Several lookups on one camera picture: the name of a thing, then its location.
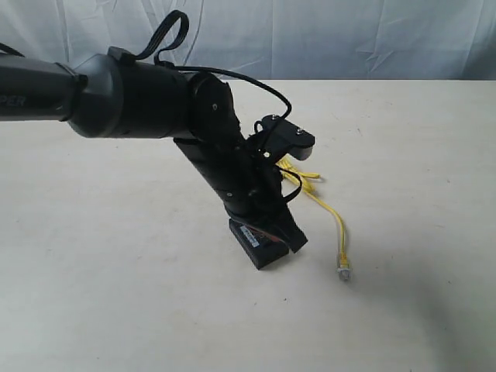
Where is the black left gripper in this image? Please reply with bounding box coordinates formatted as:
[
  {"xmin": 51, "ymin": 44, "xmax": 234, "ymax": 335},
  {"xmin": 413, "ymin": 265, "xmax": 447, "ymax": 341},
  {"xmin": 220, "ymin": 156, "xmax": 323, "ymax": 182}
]
[{"xmin": 174, "ymin": 138, "xmax": 308, "ymax": 253}]

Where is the small black box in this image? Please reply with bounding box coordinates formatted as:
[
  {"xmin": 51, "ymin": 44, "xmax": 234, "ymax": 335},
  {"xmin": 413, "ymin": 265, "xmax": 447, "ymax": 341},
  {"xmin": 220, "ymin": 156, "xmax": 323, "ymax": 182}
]
[{"xmin": 229, "ymin": 219, "xmax": 289, "ymax": 270}]

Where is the yellow ethernet cable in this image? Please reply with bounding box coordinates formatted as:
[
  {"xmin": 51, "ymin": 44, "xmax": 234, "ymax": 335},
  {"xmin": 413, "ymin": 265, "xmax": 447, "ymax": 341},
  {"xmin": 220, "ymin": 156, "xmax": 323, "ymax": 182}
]
[{"xmin": 277, "ymin": 157, "xmax": 353, "ymax": 284}]

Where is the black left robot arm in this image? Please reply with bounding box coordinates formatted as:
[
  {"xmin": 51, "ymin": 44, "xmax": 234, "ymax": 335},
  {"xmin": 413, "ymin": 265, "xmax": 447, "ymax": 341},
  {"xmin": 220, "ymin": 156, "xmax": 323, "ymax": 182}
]
[{"xmin": 1, "ymin": 53, "xmax": 307, "ymax": 251}]

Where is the white backdrop curtain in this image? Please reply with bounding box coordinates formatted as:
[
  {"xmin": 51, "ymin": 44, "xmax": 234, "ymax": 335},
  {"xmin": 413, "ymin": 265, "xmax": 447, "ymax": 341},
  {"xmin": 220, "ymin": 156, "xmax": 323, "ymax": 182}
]
[{"xmin": 1, "ymin": 0, "xmax": 495, "ymax": 80}]

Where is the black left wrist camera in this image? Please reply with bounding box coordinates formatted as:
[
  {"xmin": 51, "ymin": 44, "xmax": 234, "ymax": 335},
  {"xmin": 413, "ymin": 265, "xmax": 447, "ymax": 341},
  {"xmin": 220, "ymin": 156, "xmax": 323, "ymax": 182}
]
[{"xmin": 251, "ymin": 115, "xmax": 315, "ymax": 163}]

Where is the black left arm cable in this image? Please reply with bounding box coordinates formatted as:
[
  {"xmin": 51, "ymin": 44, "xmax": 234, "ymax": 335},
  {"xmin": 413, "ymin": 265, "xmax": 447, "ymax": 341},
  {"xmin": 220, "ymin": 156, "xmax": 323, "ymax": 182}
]
[{"xmin": 135, "ymin": 9, "xmax": 303, "ymax": 202}]

